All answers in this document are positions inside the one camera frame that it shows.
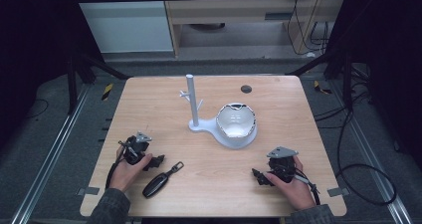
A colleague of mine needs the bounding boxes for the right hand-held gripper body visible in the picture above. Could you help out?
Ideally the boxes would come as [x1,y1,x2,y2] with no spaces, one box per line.
[266,145,300,184]

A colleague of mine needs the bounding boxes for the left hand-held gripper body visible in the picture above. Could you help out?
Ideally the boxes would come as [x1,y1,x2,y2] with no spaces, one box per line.
[117,130,154,166]

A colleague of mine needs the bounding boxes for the person's left hand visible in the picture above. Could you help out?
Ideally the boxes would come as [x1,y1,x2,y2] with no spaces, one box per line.
[108,146,154,194]

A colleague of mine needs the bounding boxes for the person's right hand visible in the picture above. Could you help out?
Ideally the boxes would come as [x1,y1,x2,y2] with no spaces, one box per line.
[263,155,317,212]

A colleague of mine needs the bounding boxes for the black car key fob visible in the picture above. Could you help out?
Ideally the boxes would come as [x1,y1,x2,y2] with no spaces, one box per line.
[141,160,185,199]

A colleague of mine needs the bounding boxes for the yellow and black tape strip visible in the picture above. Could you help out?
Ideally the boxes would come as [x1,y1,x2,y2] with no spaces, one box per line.
[313,80,333,96]
[101,82,114,102]

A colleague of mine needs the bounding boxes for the white key stand with pole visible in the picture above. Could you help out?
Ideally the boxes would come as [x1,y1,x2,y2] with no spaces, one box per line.
[178,73,259,150]

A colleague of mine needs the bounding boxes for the black metal stand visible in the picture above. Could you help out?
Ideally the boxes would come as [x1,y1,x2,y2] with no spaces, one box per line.
[285,50,355,112]
[65,48,131,116]

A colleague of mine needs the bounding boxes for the white cabinet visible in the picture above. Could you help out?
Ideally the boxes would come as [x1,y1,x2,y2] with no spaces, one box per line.
[70,0,174,55]

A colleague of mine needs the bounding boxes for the dark curtain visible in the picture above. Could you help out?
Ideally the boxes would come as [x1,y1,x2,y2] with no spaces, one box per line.
[323,0,422,172]
[0,0,105,148]

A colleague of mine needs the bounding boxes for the left hand-held gripper cable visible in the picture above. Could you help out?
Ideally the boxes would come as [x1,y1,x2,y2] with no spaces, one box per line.
[105,140,131,190]

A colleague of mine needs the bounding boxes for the hand-held gripper cable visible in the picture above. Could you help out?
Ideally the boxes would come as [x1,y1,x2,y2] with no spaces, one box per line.
[293,172,321,206]
[105,140,131,190]

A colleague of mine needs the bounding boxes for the right hand-held gripper cable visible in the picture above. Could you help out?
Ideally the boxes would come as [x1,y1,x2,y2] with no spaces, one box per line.
[293,172,321,206]

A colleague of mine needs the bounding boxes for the grey metal table bracket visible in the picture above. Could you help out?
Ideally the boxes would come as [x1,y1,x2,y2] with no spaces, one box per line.
[77,186,101,197]
[326,186,350,198]

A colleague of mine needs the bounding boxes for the metal floor rail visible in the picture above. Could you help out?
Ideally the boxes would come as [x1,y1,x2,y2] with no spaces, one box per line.
[9,84,93,224]
[329,81,414,224]

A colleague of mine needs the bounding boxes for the thin black floor cable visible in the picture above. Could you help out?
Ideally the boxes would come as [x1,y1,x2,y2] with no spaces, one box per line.
[25,98,50,119]

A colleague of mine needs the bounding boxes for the black looped floor cable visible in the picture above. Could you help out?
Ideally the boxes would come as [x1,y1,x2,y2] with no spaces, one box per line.
[313,98,398,207]

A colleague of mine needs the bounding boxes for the black cables under desk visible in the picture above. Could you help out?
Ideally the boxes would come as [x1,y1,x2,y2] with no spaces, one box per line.
[286,0,330,57]

